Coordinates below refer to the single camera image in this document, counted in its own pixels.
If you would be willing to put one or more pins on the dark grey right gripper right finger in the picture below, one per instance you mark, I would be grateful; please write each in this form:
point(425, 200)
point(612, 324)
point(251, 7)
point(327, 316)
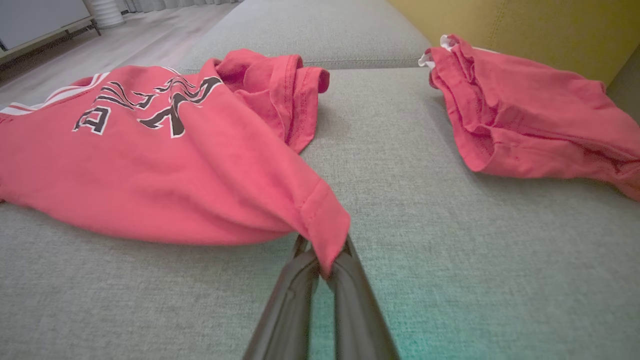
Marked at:
point(360, 320)

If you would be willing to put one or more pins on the red printed t-shirt white trim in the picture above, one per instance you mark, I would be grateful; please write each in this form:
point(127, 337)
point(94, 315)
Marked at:
point(175, 185)

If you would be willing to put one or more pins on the wide yellow sofa back cushion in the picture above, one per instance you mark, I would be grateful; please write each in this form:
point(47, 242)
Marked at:
point(550, 30)

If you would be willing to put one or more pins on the red shorts white side stripe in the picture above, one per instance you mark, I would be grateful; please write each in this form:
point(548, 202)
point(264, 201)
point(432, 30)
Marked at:
point(530, 125)

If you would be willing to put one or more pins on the grey pleated curtain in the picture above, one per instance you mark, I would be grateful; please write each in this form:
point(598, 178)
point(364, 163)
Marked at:
point(175, 4)

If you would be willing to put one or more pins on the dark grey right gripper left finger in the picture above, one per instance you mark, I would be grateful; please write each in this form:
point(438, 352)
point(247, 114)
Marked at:
point(285, 320)

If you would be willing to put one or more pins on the white ribbed cylinder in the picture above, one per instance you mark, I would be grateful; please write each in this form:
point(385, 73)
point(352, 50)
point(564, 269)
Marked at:
point(106, 12)

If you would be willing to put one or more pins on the white low cabinet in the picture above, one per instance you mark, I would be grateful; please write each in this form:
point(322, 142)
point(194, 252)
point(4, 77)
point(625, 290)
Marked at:
point(35, 20)

